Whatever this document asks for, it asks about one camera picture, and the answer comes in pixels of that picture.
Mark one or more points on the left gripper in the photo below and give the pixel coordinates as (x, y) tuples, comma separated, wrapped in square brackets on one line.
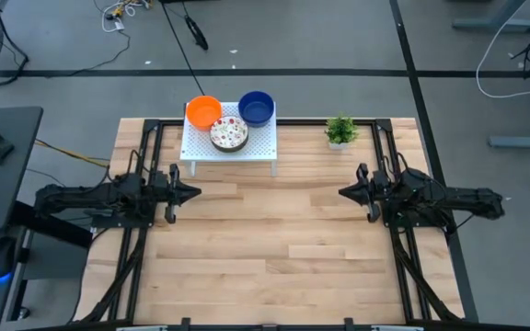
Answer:
[(172, 193)]

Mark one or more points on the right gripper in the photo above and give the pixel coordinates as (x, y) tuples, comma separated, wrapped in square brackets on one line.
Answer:
[(373, 193)]

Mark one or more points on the orange mini bowl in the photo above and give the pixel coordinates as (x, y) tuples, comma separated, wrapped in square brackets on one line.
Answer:
[(204, 111)]

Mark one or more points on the blue mini bowl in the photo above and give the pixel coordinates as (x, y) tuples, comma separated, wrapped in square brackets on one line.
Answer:
[(256, 108)]

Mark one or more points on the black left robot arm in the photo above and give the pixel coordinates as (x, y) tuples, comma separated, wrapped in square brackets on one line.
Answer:
[(85, 195)]

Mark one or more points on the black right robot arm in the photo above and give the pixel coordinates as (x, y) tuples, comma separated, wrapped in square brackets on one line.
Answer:
[(467, 202)]

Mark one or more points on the small potted green plant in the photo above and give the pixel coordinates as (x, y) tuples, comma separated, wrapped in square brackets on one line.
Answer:
[(341, 129)]

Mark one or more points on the white perforated metal rack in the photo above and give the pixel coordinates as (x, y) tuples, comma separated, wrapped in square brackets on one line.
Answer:
[(260, 144)]

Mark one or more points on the grey desk foot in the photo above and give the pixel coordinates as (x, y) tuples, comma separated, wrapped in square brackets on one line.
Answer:
[(522, 141), (495, 24)]

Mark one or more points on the black desk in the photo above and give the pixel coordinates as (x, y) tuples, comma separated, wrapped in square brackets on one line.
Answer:
[(3, 184)]

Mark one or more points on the black computer mouse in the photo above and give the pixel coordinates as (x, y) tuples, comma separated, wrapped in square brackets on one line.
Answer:
[(2, 255)]

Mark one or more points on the black aluminium table frame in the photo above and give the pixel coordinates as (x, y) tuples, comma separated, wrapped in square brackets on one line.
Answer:
[(151, 125)]

